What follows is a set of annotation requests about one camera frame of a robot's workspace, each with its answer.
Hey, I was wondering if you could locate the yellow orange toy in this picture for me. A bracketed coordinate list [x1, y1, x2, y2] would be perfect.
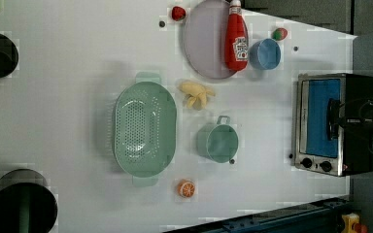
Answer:
[341, 213, 368, 233]

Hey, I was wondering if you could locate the plush yellow banana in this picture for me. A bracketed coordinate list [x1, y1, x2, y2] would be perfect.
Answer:
[179, 81, 216, 110]

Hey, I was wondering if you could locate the red plush ketchup bottle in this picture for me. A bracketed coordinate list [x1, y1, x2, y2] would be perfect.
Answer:
[224, 0, 248, 71]

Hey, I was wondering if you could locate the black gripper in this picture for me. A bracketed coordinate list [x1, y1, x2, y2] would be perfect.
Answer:
[336, 98, 373, 136]

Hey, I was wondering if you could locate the mint green colander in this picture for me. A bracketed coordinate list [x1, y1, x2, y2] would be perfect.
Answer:
[114, 72, 177, 187]

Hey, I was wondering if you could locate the silver black toaster oven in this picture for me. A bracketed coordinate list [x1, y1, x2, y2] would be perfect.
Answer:
[294, 73, 373, 177]

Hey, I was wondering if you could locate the blue oven door with handle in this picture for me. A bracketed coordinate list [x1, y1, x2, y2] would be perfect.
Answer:
[298, 78, 343, 159]

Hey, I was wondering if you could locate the plush orange slice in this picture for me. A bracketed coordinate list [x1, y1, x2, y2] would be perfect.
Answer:
[177, 180, 195, 198]

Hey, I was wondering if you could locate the red plush strawberry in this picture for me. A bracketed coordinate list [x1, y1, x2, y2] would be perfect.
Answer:
[171, 6, 187, 21]

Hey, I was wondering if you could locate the blue metal frame rail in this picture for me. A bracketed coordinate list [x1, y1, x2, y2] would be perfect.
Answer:
[166, 198, 351, 233]

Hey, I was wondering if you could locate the black cylinder base lower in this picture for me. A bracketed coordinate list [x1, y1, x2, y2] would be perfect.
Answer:
[0, 169, 58, 233]

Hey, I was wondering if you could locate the light blue cup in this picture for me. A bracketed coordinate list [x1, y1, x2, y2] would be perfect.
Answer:
[249, 39, 281, 70]

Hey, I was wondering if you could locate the mint green cup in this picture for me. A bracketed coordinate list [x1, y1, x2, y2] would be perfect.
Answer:
[196, 116, 239, 163]

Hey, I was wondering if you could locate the small red green fruit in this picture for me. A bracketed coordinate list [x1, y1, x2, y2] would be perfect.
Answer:
[272, 27, 288, 41]

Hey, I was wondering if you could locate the lavender round plate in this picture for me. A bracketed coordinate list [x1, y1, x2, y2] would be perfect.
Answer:
[183, 0, 239, 79]

